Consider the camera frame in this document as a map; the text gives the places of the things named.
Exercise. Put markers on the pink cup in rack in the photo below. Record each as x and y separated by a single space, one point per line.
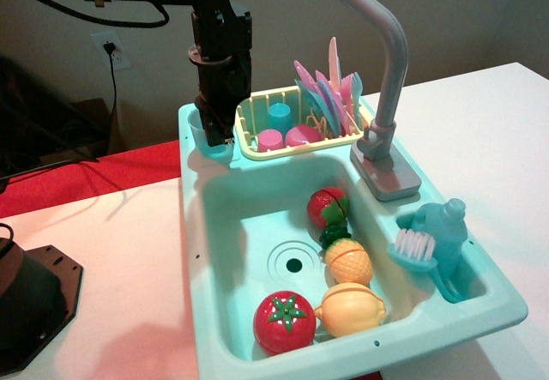
269 140

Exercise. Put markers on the toy tomato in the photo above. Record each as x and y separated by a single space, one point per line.
284 321

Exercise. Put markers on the toy lemon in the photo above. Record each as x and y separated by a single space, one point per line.
349 308

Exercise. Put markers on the blue cup in rack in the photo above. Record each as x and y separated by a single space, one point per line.
279 117

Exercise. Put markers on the pink toy plate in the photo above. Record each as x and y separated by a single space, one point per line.
309 82

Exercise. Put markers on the mint green toy sink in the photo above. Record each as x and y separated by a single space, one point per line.
248 235

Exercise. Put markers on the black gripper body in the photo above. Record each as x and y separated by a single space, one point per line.
224 84

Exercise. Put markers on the blue scrub brush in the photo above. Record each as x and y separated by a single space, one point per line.
414 251

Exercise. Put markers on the blue toy fork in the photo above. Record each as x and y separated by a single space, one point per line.
356 92

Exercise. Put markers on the purple toy plate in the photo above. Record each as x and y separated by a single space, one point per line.
336 116

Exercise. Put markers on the white wall outlet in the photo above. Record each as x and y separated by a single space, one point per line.
111 50

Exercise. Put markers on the toy pineapple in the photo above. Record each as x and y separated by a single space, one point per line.
346 258

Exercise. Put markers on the magenta bowl in rack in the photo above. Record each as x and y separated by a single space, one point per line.
302 134

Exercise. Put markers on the cardboard box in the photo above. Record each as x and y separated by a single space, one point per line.
90 131

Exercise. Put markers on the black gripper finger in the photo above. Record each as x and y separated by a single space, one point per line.
219 134
206 115

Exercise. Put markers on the blue soap bottle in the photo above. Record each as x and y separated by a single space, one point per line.
445 223

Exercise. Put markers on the red cloth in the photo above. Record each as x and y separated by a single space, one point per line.
79 181

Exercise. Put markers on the grey toy faucet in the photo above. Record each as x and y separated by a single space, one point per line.
385 171

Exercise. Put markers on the yellow dish rack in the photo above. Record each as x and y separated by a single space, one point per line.
252 118

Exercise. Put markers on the blue toy plate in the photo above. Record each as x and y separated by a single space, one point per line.
315 101

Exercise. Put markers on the toy strawberry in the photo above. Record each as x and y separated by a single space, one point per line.
328 206

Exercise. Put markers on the light blue plastic cup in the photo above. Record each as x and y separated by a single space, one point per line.
200 139

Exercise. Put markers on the pink toy fork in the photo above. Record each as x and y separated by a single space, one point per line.
346 94

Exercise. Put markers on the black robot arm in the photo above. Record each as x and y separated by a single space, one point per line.
221 53

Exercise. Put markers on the peach toy knife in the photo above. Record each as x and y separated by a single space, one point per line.
334 66

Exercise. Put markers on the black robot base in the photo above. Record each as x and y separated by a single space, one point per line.
40 290

